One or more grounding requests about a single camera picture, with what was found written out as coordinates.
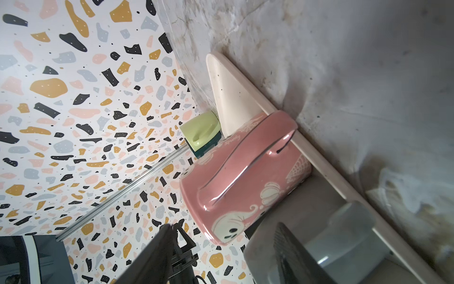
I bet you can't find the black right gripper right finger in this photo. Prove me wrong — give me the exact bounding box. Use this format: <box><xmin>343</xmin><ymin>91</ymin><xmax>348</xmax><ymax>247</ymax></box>
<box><xmin>273</xmin><ymin>222</ymin><xmax>335</xmax><ymax>284</ymax></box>

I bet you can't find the beige plastic tray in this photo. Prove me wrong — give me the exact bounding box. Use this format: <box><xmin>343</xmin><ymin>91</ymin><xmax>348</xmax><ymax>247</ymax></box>
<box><xmin>206</xmin><ymin>52</ymin><xmax>443</xmax><ymax>284</ymax></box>

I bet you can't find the grey mug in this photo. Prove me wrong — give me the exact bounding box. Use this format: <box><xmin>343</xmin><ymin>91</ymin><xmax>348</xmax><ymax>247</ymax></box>
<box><xmin>242</xmin><ymin>173</ymin><xmax>391</xmax><ymax>284</ymax></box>

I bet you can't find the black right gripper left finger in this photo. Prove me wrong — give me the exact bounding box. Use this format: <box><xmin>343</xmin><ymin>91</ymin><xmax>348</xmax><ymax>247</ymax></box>
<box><xmin>116</xmin><ymin>224</ymin><xmax>176</xmax><ymax>284</ymax></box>

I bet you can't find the light green mug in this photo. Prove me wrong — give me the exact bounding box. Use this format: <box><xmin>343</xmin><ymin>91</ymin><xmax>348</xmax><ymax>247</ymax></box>
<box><xmin>180</xmin><ymin>111</ymin><xmax>222</xmax><ymax>151</ymax></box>

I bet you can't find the pink ghost mug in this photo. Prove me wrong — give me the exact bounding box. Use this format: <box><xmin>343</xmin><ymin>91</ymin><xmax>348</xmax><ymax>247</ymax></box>
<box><xmin>180</xmin><ymin>111</ymin><xmax>312</xmax><ymax>246</ymax></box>

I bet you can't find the dark green mug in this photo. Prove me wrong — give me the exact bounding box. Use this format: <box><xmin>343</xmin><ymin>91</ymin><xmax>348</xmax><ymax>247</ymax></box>
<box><xmin>194</xmin><ymin>139</ymin><xmax>220</xmax><ymax>159</ymax></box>

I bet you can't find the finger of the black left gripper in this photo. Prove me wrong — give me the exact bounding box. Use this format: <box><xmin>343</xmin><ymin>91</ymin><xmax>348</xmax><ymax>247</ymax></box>
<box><xmin>168</xmin><ymin>223</ymin><xmax>199</xmax><ymax>284</ymax></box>

